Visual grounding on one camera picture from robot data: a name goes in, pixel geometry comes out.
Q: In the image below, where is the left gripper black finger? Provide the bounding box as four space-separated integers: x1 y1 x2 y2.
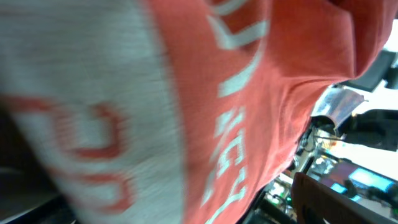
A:
291 172 394 224

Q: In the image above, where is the orange red t-shirt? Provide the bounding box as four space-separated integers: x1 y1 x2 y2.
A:
1 0 397 223

